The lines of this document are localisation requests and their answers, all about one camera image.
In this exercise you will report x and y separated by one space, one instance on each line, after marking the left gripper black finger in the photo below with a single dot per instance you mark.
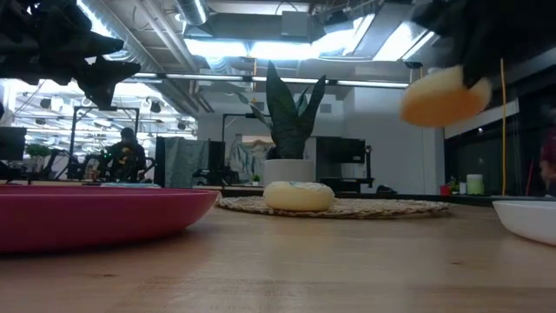
102 45
106 76

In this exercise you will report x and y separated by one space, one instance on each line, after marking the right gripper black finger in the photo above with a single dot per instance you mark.
478 65

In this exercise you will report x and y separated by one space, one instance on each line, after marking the blue frosted sprinkle donut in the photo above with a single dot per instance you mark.
434 106

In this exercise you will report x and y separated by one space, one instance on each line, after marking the person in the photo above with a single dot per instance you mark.
126 158

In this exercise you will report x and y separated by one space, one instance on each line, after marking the leafy green plant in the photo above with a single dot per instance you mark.
38 151

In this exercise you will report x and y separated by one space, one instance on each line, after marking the black monitor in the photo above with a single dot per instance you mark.
341 150
11 143

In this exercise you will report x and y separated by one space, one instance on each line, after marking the long ceiling tube light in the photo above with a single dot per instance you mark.
369 83

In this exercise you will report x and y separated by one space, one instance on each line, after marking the grey fabric cover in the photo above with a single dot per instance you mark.
187 161

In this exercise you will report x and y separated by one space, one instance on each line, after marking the green and white cup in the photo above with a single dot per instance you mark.
474 184

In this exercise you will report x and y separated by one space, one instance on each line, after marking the small potted plant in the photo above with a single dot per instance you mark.
256 178
454 184

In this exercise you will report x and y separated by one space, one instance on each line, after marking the red cup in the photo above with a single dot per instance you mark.
445 190

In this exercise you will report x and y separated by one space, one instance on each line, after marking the pink plate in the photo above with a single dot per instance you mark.
87 217

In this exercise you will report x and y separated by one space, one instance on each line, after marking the white plate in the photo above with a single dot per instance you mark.
530 221

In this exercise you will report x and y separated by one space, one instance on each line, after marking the round woven placemat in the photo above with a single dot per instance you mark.
382 208

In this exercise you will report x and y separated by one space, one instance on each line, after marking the snake plant in white pot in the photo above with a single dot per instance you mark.
289 171

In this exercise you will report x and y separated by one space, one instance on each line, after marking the white frosted blue drizzle donut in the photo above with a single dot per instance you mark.
299 197

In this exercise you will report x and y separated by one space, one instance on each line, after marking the silver spiral air duct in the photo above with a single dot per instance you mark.
193 11

